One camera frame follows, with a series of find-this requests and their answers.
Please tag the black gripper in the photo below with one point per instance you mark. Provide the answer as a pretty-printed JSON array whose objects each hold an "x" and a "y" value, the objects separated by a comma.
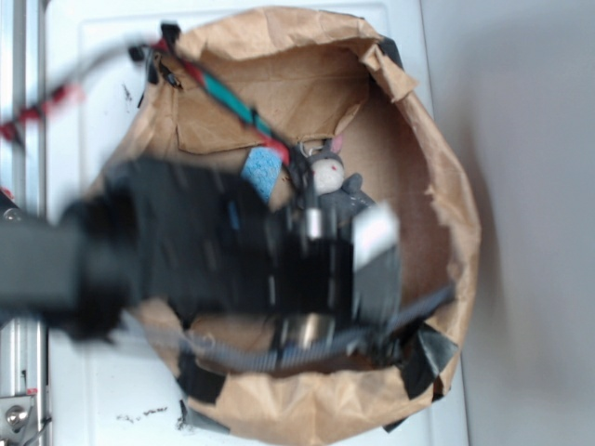
[{"x": 333, "y": 286}]

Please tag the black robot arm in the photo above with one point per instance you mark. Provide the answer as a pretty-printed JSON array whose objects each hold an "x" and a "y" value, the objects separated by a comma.
[{"x": 205, "y": 242}]

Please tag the blue sponge strip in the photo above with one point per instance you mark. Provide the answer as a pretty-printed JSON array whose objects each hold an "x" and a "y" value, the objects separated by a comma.
[{"x": 261, "y": 169}]

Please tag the brown paper bag tray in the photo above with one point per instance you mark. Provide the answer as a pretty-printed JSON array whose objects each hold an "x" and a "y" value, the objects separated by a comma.
[{"x": 317, "y": 74}]

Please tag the grey plush bunny keychain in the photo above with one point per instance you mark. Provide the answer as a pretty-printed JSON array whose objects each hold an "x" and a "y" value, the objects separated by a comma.
[{"x": 335, "y": 190}]

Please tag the aluminium frame rail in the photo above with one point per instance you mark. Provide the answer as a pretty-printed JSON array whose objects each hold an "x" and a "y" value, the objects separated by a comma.
[{"x": 24, "y": 343}]

